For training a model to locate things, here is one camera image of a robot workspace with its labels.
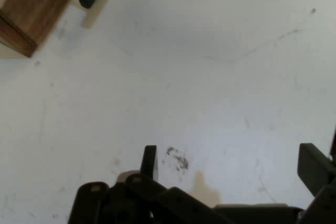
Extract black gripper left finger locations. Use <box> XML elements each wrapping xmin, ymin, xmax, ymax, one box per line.
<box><xmin>67</xmin><ymin>145</ymin><xmax>226</xmax><ymax>224</ymax></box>

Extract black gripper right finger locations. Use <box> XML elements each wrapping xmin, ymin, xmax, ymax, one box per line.
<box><xmin>298</xmin><ymin>142</ymin><xmax>336</xmax><ymax>224</ymax></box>

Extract brown wooden cabinet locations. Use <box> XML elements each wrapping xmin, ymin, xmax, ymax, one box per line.
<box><xmin>0</xmin><ymin>0</ymin><xmax>78</xmax><ymax>58</ymax></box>

